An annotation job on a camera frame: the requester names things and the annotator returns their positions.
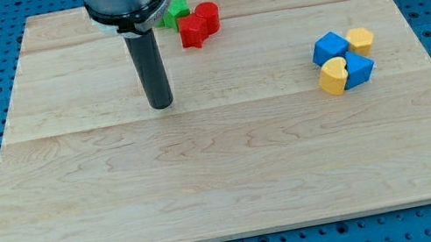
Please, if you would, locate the light wooden board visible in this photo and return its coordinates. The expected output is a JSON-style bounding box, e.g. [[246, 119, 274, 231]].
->
[[0, 0, 431, 242]]

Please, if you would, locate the red cylinder block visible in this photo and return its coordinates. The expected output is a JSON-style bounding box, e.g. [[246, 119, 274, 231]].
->
[[194, 1, 221, 35]]

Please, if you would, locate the red star block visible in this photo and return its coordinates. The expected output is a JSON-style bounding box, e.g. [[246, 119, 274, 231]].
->
[[178, 14, 208, 48]]

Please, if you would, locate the blue triangle block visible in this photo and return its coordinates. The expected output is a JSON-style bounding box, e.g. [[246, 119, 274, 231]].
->
[[344, 51, 375, 89]]

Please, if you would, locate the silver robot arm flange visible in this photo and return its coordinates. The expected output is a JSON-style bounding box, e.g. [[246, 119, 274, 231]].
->
[[83, 0, 172, 39]]

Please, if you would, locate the yellow heart block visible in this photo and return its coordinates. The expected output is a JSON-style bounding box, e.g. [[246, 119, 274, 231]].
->
[[318, 56, 349, 96]]

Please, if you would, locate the green star block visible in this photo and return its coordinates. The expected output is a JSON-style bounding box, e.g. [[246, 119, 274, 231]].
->
[[156, 0, 191, 32]]

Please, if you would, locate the blue cube block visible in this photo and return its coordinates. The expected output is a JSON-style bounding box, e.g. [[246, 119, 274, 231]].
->
[[312, 32, 349, 67]]

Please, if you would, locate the yellow hexagon block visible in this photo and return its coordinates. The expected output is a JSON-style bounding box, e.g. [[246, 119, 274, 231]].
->
[[345, 27, 374, 56]]

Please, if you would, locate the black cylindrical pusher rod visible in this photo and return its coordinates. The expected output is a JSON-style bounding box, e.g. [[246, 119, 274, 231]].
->
[[125, 30, 173, 110]]

